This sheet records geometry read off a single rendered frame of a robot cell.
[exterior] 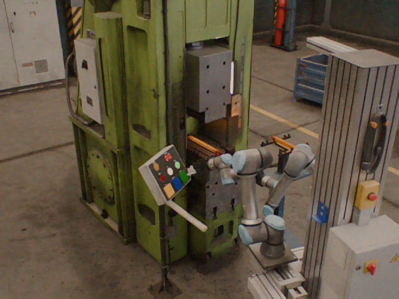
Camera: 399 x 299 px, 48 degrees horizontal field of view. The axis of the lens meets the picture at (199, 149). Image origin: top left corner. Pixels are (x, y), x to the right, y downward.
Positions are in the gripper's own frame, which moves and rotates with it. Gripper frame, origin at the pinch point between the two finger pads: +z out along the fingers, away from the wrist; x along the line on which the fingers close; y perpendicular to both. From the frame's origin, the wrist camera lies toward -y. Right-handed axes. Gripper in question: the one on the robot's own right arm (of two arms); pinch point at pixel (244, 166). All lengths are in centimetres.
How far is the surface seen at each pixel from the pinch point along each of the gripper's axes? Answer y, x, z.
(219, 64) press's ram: -68, 0, 30
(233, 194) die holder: 41.1, 13.2, 24.4
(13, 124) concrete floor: 100, -41, 428
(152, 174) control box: -14, -72, 10
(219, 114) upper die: -30.3, 1.2, 30.3
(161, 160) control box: -17, -59, 18
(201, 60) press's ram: -74, -16, 30
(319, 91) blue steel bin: 72, 347, 195
